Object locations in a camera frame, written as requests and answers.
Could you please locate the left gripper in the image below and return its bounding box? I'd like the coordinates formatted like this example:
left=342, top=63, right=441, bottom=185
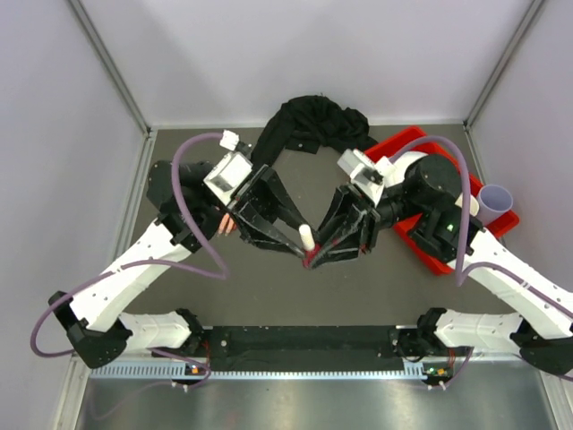
left=202, top=164, right=322, bottom=260

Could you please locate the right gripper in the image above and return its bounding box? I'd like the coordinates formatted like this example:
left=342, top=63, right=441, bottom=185
left=304, top=182, right=428, bottom=265

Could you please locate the red nail polish bottle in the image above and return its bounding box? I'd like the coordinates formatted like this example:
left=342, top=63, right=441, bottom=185
left=303, top=247, right=319, bottom=270

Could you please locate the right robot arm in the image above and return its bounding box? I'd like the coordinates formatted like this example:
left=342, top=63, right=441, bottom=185
left=305, top=150, right=572, bottom=379

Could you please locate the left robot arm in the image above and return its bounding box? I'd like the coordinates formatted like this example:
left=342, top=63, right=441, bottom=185
left=48, top=159, right=315, bottom=369

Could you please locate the mannequin hand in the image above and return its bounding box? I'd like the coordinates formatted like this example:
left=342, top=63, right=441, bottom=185
left=218, top=213, right=236, bottom=236

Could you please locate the black shirt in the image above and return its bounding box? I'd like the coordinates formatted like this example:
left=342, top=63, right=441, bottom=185
left=251, top=95, right=377, bottom=168

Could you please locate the lavender plastic cup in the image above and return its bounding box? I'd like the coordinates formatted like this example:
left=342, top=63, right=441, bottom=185
left=476, top=184, right=514, bottom=225

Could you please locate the red plastic tray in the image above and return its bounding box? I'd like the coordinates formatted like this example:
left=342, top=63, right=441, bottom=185
left=364, top=126, right=520, bottom=276

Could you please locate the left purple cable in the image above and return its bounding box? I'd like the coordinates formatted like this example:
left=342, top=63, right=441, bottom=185
left=30, top=132, right=232, bottom=358

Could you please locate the purple cable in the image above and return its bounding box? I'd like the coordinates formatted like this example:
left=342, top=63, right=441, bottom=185
left=30, top=132, right=232, bottom=358
left=387, top=135, right=573, bottom=322

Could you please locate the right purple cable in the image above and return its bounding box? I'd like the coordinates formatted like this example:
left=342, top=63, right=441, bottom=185
left=387, top=135, right=573, bottom=322

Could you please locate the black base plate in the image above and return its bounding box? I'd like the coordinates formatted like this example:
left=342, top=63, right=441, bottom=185
left=204, top=326, right=405, bottom=372

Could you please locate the left aluminium frame post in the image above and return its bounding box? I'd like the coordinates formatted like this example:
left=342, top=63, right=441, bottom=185
left=65, top=0, right=157, bottom=260

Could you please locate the aluminium frame post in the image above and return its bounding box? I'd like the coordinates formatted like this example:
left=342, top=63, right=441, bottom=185
left=463, top=0, right=547, bottom=132
left=65, top=0, right=157, bottom=260

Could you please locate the right aluminium frame post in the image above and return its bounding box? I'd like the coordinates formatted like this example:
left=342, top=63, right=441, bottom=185
left=463, top=0, right=547, bottom=132

